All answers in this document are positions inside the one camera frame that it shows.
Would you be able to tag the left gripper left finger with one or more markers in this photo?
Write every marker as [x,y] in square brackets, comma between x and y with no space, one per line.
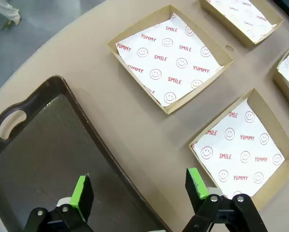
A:
[82,195]

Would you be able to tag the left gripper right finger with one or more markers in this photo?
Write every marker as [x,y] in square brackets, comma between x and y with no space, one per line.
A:
[195,186]

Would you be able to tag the brown cardboard food box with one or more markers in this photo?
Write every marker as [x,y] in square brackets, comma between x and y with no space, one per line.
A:
[241,35]
[275,131]
[205,40]
[283,88]

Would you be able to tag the brown plastic serving tray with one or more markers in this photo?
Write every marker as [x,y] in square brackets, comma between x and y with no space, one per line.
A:
[50,157]

